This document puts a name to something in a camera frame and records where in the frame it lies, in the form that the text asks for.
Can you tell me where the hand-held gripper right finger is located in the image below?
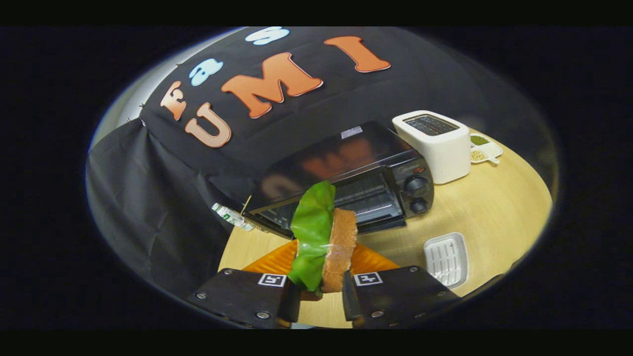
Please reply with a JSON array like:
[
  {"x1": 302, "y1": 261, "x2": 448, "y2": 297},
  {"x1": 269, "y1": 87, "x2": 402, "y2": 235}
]
[{"x1": 341, "y1": 242, "x2": 460, "y2": 329}]

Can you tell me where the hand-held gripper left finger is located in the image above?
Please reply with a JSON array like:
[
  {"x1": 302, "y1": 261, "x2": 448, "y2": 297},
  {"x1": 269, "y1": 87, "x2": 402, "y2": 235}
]
[{"x1": 187, "y1": 240, "x2": 302, "y2": 329}]

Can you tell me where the lettuce sandwich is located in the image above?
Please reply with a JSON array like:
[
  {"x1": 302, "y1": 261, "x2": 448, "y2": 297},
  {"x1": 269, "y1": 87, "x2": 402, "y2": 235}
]
[{"x1": 288, "y1": 180, "x2": 358, "y2": 297}]

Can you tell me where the black toaster oven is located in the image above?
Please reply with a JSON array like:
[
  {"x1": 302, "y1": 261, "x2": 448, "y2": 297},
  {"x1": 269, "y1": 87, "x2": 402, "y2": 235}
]
[{"x1": 242, "y1": 121, "x2": 436, "y2": 240}]

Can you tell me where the white pop-up toaster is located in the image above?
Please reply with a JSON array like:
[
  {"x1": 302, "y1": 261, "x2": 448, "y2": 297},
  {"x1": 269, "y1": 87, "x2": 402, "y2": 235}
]
[{"x1": 392, "y1": 110, "x2": 471, "y2": 185}]

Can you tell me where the white plastic tray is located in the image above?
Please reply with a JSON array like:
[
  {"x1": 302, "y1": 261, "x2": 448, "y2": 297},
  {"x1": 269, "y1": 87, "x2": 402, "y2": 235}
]
[{"x1": 423, "y1": 232, "x2": 469, "y2": 290}]

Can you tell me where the small white green-label bottle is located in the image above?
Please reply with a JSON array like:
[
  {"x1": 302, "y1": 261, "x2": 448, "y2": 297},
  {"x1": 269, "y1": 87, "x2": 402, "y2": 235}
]
[{"x1": 212, "y1": 203, "x2": 255, "y2": 232}]

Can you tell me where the dark grey side curtain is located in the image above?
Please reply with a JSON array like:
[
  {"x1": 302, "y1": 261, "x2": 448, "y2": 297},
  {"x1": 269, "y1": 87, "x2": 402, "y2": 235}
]
[{"x1": 87, "y1": 119, "x2": 248, "y2": 297}]

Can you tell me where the white divided bean dish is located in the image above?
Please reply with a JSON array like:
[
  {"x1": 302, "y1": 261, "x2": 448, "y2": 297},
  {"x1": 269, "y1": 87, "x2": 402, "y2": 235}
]
[{"x1": 469, "y1": 133, "x2": 504, "y2": 165}]

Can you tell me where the black backdrop cloth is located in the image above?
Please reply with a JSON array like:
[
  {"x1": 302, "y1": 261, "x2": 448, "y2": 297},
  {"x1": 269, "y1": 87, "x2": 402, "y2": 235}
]
[{"x1": 139, "y1": 27, "x2": 540, "y2": 198}]

